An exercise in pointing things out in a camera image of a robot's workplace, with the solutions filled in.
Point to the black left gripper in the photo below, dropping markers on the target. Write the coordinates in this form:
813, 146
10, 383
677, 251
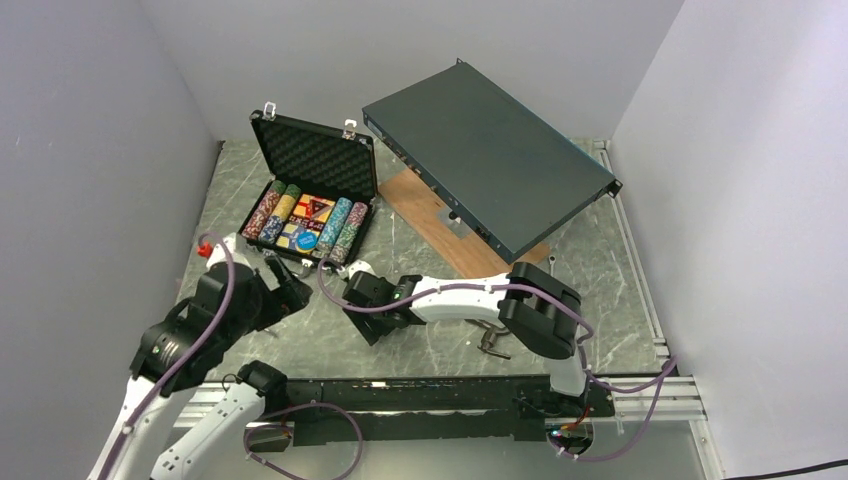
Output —
291, 294

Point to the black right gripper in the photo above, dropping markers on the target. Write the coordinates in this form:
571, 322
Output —
370, 329

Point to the blue round button chip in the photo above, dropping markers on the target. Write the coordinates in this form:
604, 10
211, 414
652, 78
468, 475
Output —
306, 240

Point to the red triangular token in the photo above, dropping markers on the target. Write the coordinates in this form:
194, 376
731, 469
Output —
320, 209

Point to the black poker chip case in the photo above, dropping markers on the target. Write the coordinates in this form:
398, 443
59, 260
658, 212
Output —
322, 160

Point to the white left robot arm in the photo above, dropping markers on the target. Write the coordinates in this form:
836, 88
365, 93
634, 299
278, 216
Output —
173, 360

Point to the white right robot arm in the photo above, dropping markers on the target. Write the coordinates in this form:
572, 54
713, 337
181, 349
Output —
541, 312

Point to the purple green chip row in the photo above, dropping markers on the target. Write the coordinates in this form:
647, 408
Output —
348, 233

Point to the lower playing card deck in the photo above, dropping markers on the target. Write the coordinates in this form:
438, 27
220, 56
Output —
288, 233

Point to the playing card deck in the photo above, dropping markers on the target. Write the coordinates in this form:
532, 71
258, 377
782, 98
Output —
301, 209
288, 233

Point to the teal poker chip row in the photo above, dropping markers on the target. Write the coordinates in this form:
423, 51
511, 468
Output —
333, 227

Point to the yellow blue chip row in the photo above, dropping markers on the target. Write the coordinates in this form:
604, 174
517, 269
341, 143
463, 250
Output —
279, 215

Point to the upper playing card deck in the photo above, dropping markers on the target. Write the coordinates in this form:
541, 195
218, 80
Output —
301, 209

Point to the wooden board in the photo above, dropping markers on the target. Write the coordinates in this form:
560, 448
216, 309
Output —
459, 245

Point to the metal clamp tool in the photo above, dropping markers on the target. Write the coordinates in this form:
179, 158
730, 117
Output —
492, 333

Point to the dark rack server unit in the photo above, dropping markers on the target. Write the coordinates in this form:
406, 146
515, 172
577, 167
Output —
512, 178

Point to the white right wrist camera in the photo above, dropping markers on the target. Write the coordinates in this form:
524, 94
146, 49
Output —
356, 266

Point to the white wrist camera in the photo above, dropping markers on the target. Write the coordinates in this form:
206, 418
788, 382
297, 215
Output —
356, 266
213, 253

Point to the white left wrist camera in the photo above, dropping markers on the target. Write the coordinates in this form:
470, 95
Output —
213, 253

